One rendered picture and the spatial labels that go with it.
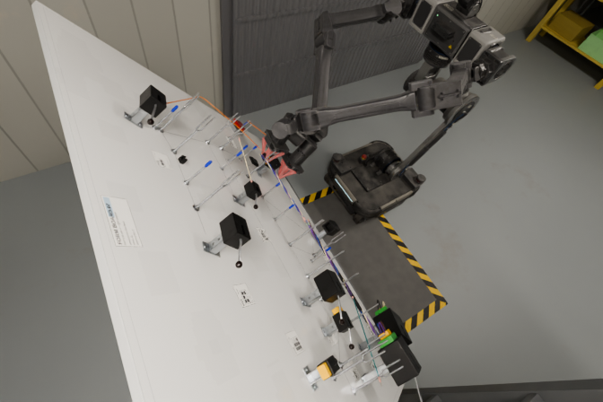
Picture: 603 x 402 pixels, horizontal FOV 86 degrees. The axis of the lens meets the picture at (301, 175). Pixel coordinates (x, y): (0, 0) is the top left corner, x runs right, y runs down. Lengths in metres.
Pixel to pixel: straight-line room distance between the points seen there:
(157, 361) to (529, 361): 2.59
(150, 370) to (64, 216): 2.19
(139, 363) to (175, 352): 0.06
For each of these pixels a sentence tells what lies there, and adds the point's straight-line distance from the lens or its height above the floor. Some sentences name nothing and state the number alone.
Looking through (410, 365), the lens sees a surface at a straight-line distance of 0.98.
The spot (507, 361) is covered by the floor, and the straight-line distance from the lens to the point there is 2.77.
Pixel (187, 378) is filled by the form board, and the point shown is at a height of 1.60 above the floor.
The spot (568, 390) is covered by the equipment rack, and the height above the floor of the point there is 1.52.
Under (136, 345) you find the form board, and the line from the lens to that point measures 0.52.
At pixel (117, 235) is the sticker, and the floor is 1.63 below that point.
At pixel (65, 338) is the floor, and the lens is 2.35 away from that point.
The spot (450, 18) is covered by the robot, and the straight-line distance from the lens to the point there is 1.66.
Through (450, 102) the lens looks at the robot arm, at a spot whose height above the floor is 1.55.
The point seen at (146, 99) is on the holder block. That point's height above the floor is 1.60.
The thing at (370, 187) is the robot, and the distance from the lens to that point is 2.42.
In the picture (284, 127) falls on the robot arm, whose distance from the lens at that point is 1.05.
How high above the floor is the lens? 2.15
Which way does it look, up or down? 54 degrees down
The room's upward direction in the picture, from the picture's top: 17 degrees clockwise
